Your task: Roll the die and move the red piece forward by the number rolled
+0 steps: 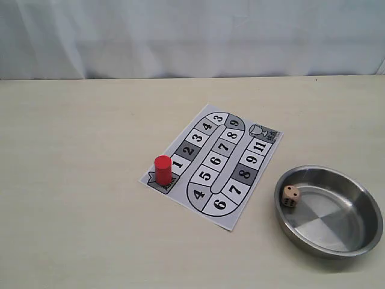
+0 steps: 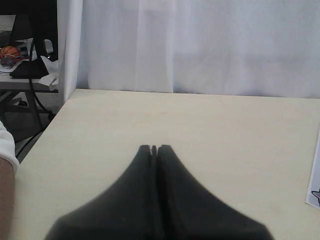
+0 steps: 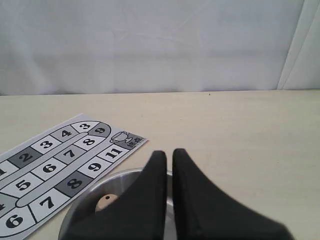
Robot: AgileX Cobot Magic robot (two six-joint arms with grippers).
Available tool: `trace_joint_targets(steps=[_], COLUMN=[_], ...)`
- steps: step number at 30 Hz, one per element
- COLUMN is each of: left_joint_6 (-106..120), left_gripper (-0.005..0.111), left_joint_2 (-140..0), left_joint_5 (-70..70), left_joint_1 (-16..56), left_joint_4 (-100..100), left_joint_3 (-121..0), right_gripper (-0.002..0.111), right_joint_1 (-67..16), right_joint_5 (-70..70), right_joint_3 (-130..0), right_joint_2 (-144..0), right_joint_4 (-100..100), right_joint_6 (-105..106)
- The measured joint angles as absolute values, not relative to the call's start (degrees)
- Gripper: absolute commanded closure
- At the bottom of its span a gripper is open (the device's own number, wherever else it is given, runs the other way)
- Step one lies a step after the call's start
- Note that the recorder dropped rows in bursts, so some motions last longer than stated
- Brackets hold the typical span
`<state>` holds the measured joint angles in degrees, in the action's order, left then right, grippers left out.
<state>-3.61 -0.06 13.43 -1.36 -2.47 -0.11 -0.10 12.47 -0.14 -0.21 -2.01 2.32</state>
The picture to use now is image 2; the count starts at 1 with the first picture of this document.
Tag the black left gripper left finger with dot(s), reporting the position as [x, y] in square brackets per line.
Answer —
[122, 212]

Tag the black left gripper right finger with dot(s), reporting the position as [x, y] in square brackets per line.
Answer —
[190, 212]

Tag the person forearm white sleeve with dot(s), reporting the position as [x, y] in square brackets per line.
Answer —
[8, 168]

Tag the paper game board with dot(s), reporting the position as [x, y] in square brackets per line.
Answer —
[313, 190]

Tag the crumpled white paper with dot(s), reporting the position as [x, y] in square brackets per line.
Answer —
[51, 80]

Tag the grey background desk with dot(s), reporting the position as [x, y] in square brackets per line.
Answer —
[12, 87]

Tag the white curtain backdrop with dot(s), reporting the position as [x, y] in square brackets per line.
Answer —
[227, 47]

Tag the small orange basketball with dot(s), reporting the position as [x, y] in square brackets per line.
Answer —
[9, 51]

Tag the black monitor stand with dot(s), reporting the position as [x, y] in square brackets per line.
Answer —
[41, 19]

